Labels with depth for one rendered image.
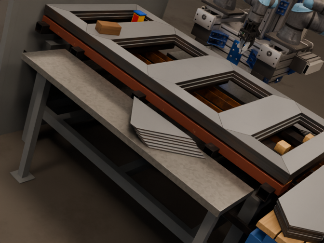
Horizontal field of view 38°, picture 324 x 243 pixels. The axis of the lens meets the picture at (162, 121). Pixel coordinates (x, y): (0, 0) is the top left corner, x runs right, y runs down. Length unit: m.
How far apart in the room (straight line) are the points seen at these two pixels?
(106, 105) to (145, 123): 0.22
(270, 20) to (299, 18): 0.26
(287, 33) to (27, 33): 1.51
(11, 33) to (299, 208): 1.71
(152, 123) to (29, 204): 0.92
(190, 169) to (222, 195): 0.16
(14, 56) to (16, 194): 0.76
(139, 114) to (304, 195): 0.74
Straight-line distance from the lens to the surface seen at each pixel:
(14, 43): 2.73
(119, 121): 2.00
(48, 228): 2.51
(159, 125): 2.00
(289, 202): 1.79
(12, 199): 2.62
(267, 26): 3.20
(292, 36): 3.01
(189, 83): 2.34
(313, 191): 1.94
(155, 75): 2.24
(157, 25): 2.93
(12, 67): 2.80
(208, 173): 1.90
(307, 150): 2.19
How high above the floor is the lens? 1.73
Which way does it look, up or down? 28 degrees down
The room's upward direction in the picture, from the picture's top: 22 degrees clockwise
